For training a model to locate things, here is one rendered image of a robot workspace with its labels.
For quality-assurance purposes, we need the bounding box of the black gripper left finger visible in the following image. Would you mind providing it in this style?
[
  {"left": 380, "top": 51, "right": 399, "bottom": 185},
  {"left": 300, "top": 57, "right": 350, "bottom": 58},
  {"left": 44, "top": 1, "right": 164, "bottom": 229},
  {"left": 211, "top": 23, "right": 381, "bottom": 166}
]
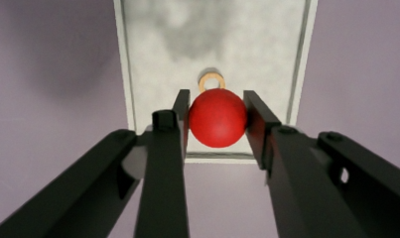
[{"left": 0, "top": 89, "right": 191, "bottom": 238}]

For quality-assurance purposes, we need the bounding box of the white rimmed tray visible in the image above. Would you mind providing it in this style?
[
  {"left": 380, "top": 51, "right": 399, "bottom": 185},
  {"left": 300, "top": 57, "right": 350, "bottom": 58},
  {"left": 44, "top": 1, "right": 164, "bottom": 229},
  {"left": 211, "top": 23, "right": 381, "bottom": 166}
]
[{"left": 114, "top": 0, "right": 318, "bottom": 164}]

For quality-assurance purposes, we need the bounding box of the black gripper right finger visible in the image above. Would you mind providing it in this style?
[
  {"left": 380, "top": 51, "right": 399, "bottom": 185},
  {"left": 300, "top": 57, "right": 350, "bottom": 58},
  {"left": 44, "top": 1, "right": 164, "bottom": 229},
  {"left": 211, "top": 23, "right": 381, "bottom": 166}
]
[{"left": 242, "top": 90, "right": 400, "bottom": 238}]

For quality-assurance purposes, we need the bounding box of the red ball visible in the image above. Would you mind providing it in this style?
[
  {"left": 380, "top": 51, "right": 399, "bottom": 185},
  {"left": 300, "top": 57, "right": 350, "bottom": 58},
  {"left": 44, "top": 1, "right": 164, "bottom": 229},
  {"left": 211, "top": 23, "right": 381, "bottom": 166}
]
[{"left": 189, "top": 88, "right": 248, "bottom": 149}]

